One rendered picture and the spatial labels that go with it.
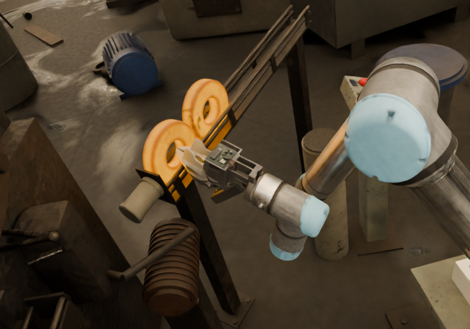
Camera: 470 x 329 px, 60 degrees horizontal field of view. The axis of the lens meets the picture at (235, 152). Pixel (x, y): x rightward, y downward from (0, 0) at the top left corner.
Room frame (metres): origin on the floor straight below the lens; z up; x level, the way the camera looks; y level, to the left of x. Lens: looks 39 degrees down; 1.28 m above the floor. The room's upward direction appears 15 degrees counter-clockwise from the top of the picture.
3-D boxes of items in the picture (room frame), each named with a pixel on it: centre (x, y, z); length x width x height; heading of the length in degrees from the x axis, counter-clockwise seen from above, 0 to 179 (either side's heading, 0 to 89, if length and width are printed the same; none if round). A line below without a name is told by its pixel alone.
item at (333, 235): (0.89, -0.25, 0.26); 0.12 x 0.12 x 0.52
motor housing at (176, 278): (0.64, 0.22, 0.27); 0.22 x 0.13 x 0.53; 173
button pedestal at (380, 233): (0.91, -0.42, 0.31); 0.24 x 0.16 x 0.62; 173
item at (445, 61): (1.28, -0.77, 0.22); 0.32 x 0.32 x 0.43
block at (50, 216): (0.57, 0.38, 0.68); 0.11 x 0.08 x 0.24; 83
